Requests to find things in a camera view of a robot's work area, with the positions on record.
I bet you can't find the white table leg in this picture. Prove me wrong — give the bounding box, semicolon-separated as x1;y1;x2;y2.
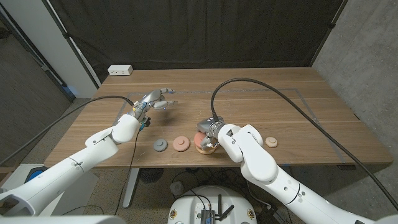
122;167;141;208

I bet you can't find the large orange base ring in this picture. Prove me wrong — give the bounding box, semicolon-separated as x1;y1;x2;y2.
195;146;217;156

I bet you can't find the grey round floor object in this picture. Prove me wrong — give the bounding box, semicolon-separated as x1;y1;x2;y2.
170;181;185;196

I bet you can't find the blue foot pedal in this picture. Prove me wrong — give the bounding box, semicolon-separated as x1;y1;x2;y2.
24;166;50;183

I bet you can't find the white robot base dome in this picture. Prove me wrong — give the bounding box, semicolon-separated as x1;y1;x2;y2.
167;185;258;224

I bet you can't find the black backdrop stand pole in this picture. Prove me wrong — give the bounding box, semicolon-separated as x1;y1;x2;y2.
309;0;349;68
41;0;101;90

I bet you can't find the white power strip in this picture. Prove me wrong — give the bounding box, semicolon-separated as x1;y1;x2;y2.
107;64;134;77

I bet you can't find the radio box with black antennas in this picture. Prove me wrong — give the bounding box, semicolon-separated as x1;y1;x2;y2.
200;194;236;224

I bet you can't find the light pink ring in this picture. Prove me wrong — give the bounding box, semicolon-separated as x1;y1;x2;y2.
172;136;191;152

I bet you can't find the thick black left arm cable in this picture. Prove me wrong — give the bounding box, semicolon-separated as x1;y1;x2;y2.
0;95;136;166

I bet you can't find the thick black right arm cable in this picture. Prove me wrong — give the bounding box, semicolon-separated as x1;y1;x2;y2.
210;77;398;212

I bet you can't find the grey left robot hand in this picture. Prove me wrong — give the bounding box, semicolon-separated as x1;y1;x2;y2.
132;88;178;125

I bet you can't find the white robot torso edge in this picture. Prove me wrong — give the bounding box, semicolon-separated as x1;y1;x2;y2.
0;215;127;224

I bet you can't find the coral red ring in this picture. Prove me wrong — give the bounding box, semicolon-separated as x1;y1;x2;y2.
193;132;208;150

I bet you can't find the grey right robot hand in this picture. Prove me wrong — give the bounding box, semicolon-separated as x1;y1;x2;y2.
197;116;224;150

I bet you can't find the small beige ring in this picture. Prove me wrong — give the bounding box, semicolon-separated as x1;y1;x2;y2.
265;136;279;149

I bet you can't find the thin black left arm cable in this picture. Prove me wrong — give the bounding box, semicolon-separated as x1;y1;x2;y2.
113;129;141;216

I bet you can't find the small dark grey ring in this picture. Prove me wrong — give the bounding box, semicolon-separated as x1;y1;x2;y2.
153;138;169;152

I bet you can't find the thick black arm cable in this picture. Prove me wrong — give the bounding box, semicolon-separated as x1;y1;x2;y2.
210;77;398;212
0;95;136;166

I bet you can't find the black power adapter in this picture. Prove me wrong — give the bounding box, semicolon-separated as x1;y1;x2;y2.
257;205;287;224

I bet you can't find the black round floor fan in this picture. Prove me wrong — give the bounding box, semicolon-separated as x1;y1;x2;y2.
139;167;164;184

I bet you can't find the black backdrop curtain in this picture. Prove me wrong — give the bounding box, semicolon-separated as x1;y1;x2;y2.
48;0;348;83

